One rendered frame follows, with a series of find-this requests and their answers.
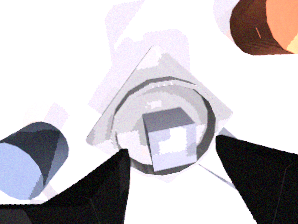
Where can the orange cylinder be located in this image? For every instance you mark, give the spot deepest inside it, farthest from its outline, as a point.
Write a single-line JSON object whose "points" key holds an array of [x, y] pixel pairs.
{"points": [[265, 27]]}

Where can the pale lavender cube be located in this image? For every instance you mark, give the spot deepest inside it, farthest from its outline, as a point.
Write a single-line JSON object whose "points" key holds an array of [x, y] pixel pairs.
{"points": [[171, 137]]}

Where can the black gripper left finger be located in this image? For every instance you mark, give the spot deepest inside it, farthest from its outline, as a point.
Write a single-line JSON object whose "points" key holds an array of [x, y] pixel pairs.
{"points": [[101, 197]]}

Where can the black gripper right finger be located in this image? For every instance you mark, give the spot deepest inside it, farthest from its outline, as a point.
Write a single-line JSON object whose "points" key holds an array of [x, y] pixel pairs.
{"points": [[265, 178]]}

